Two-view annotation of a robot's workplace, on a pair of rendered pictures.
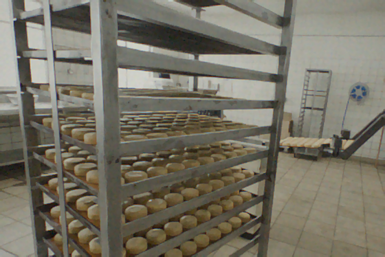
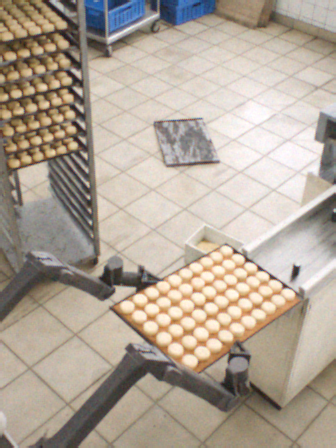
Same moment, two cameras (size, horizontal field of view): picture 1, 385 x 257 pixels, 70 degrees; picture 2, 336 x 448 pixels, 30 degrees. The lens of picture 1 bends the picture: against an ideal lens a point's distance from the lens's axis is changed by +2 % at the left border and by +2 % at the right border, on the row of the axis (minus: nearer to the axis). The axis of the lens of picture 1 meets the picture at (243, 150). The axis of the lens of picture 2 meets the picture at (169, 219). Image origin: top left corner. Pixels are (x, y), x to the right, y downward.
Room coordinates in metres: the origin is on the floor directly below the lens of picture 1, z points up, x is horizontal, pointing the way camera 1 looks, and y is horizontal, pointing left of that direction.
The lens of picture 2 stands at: (2.56, -2.04, 2.63)
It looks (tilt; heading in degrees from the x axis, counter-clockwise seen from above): 40 degrees down; 111
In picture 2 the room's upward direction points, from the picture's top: 2 degrees clockwise
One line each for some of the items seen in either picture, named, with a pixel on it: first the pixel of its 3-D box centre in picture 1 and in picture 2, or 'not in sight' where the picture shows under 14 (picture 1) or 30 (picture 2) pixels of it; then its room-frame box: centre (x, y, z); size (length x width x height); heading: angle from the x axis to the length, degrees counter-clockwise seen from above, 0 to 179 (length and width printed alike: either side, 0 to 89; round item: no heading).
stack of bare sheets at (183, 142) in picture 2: not in sight; (185, 141); (1.22, 1.75, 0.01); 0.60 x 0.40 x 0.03; 122
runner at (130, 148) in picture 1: (212, 136); not in sight; (0.74, 0.09, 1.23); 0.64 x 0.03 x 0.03; 144
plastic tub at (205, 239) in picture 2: not in sight; (214, 252); (1.85, 0.59, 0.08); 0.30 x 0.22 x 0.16; 166
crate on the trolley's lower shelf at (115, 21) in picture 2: not in sight; (112, 9); (-0.12, 3.23, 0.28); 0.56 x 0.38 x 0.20; 77
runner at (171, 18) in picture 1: (218, 33); not in sight; (0.74, 0.09, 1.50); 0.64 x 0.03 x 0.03; 144
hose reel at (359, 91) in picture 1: (355, 109); not in sight; (5.73, -2.26, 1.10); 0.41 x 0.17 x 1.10; 69
